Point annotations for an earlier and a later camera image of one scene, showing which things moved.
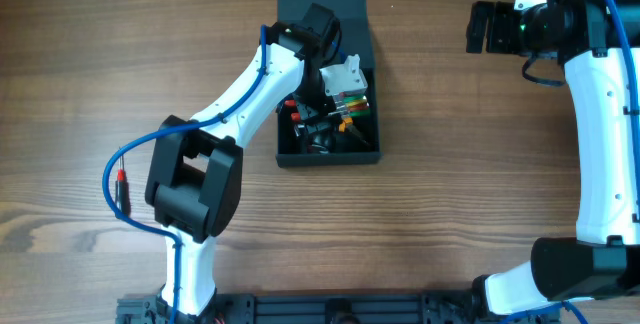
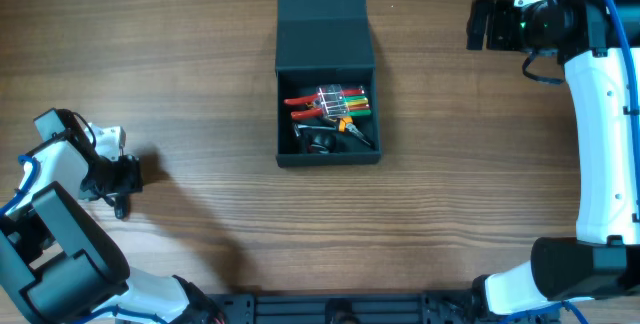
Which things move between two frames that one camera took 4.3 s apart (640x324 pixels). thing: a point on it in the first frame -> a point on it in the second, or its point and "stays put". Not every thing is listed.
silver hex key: (297, 127) stays put
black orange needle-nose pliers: (346, 125) stays put
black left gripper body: (310, 114) -> (126, 176)
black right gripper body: (500, 26) stays put
